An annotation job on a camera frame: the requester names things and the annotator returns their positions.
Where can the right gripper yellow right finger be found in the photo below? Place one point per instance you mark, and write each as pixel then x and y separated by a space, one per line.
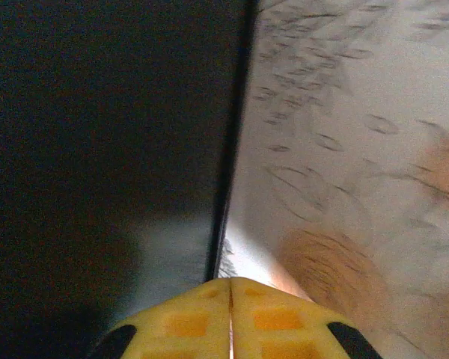
pixel 284 325

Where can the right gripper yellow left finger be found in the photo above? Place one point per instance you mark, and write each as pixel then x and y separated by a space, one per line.
pixel 179 325

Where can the black starry night print box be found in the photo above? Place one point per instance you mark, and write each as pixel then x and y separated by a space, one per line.
pixel 97 112

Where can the floral patterned table cover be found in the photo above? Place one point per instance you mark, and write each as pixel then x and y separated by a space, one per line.
pixel 359 93

